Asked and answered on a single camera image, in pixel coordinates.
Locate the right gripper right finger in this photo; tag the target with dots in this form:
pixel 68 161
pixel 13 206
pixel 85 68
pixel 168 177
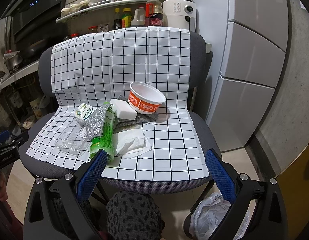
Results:
pixel 237 191

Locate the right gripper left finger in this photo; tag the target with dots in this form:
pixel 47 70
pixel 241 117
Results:
pixel 69 200

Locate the clear plastic container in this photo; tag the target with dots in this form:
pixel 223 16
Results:
pixel 72 141

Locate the green tea bottle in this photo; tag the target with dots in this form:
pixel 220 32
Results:
pixel 105 141

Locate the white tissue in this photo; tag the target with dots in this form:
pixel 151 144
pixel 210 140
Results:
pixel 130 143

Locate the green white snack packet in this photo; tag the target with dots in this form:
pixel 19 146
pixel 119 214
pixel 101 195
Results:
pixel 83 112

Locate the grey rag cloth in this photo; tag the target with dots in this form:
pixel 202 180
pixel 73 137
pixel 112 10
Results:
pixel 140 119

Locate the white sponge block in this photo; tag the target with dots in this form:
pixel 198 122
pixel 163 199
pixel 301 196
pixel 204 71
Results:
pixel 123 110

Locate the orange white paper bowl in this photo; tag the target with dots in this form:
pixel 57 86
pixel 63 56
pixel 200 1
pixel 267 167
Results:
pixel 144 98

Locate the silver foil wrapper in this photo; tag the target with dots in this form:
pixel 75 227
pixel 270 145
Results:
pixel 95 123

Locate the trash bin with bag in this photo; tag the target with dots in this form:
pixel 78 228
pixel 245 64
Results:
pixel 207 216

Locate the curved kitchen shelf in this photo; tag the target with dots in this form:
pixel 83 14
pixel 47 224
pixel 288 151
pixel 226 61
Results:
pixel 98 6

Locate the left hand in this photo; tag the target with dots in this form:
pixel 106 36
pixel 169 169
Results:
pixel 3 189

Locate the grey office chair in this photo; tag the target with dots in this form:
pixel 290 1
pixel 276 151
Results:
pixel 199 119

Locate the steel cooking pot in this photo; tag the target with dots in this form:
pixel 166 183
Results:
pixel 12 60

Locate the white grid cloth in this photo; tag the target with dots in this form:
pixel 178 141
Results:
pixel 119 79

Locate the black range hood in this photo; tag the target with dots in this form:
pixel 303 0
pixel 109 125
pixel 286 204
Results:
pixel 26 15

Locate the silver refrigerator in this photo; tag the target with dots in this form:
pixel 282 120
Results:
pixel 248 41

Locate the green yellow cap bottle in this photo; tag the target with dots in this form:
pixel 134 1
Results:
pixel 126 18

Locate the white jug bottle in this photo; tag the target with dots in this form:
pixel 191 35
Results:
pixel 139 17

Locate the white air fryer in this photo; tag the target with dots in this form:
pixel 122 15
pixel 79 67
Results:
pixel 180 14

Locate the dark soy sauce bottle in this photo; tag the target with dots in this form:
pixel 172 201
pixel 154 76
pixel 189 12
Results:
pixel 154 13

